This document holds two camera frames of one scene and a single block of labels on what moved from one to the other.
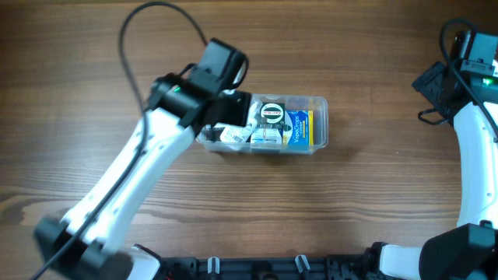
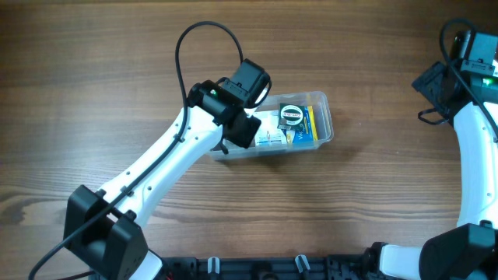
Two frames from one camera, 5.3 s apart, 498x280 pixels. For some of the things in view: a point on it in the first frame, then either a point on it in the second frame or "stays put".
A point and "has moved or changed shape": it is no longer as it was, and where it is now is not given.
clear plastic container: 278,124 stays put
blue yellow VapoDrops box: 299,127 has moved or changed shape
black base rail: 338,267 stays put
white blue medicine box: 265,136 stays put
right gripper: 429,83 stays put
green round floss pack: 271,115 to 292,117
